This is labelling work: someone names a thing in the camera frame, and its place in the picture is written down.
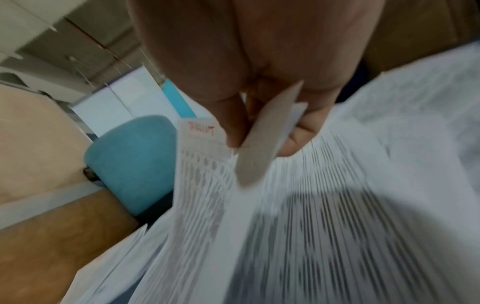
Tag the person's right hand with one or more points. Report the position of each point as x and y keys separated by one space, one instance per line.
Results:
x=255 y=41

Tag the pile of printed papers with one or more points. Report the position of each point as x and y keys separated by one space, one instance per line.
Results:
x=427 y=89

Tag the bundle of printed papers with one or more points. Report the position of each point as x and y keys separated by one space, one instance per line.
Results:
x=315 y=237

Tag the neat stack of printed papers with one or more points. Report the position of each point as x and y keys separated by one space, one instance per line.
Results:
x=112 y=267

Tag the white partition panel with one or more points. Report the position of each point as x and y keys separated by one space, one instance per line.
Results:
x=127 y=98

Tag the teal cylindrical barrel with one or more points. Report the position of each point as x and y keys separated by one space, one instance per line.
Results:
x=131 y=163

